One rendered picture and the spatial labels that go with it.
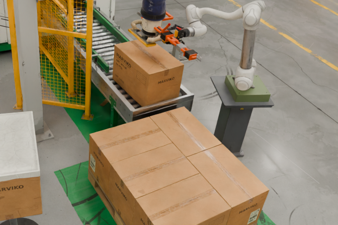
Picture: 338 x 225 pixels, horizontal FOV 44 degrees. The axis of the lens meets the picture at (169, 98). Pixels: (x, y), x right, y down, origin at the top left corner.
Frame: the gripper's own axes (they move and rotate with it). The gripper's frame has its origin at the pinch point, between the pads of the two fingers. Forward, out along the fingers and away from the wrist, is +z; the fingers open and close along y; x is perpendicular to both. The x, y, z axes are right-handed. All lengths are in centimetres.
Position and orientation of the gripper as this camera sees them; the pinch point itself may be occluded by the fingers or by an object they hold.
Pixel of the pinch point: (168, 36)
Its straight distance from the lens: 370.3
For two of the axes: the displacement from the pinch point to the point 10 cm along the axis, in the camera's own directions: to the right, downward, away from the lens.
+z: -8.2, 2.4, -5.2
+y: -1.3, 8.1, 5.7
